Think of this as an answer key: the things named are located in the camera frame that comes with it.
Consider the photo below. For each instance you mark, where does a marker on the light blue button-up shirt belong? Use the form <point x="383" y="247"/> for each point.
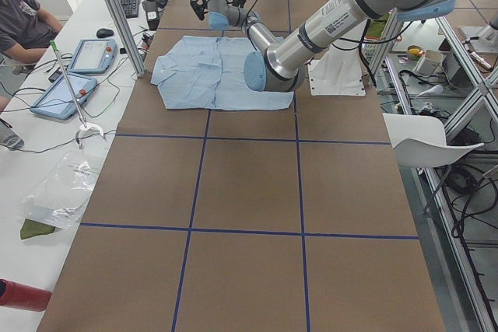
<point x="208" y="72"/>

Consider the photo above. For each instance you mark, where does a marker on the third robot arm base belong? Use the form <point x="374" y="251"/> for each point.
<point x="481" y="40"/>

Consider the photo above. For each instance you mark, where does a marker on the black computer mouse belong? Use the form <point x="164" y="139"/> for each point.
<point x="104" y="33"/>

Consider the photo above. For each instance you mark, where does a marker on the far blue teach pendant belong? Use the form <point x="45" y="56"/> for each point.
<point x="93" y="56"/>

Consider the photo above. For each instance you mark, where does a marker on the blue teach pendant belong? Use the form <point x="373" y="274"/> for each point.
<point x="57" y="101"/>
<point x="93" y="56"/>

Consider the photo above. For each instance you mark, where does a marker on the long reach grabber stick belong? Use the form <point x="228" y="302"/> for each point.
<point x="85" y="126"/>

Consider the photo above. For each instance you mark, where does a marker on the near blue teach pendant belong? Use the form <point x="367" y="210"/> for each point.
<point x="57" y="101"/>

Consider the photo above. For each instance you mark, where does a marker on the seated person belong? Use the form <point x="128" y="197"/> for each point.
<point x="27" y="29"/>

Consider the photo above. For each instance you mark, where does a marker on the white curved chair shell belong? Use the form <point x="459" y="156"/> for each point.
<point x="420" y="141"/>

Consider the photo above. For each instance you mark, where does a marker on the clear plastic bag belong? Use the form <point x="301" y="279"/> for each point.
<point x="60" y="198"/>

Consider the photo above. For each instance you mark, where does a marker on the green folded cloth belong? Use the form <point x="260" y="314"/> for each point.
<point x="32" y="229"/>

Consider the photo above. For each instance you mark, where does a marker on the red metal bottle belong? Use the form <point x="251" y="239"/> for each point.
<point x="19" y="296"/>

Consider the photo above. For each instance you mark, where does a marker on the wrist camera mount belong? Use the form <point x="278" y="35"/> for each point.
<point x="200" y="8"/>

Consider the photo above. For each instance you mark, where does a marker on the aluminium frame post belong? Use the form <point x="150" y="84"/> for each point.
<point x="118" y="16"/>

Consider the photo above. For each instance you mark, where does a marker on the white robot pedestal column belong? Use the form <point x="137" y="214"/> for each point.
<point x="337" y="73"/>

